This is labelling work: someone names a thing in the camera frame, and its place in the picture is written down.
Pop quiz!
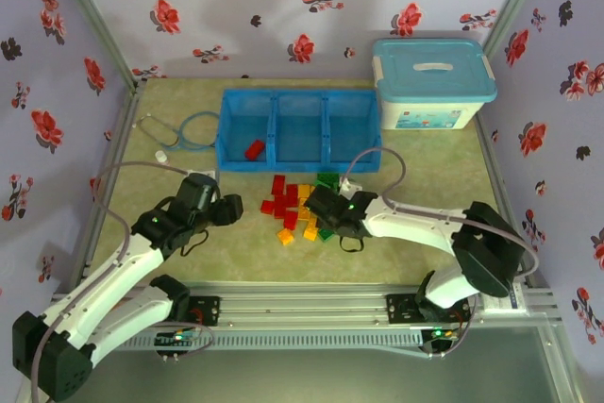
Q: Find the blue grey stethoscope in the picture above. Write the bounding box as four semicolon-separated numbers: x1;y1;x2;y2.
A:
134;109;222;154

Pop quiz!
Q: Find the blue three-compartment bin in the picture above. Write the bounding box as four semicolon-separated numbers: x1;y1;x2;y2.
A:
215;88;382;174

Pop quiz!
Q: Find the white storage box blue lid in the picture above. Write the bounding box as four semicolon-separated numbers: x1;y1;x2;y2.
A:
371;38;499;131

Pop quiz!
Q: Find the white labelled box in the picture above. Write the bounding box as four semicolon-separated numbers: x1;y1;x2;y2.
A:
483;279;525;312

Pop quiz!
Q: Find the black right gripper cable loop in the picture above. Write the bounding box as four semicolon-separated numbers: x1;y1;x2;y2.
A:
339;235;365;254

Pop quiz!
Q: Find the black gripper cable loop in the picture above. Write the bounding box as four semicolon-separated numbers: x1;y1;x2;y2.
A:
178;227;210;257
339;235;365;254

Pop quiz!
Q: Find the black left gripper cable loop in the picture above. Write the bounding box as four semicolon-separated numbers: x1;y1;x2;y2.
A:
178;227;210;257

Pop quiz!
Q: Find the grey left arm cable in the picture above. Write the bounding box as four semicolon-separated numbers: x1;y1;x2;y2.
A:
27;160;216;403

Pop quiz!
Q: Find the aluminium mounting rail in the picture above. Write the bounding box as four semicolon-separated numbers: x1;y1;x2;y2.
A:
46;282;562;328

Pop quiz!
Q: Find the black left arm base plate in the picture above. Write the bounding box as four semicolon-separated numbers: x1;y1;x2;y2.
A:
188;295;222;327

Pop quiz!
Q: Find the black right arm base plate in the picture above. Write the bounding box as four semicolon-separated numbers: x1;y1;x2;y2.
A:
385;293;426;324

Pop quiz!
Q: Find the slotted grey cable tray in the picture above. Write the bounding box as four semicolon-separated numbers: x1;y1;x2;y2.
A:
63;329;424;352

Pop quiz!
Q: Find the aluminium frame post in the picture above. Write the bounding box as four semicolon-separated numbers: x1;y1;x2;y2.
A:
480;0;553;59
44;0;145;91

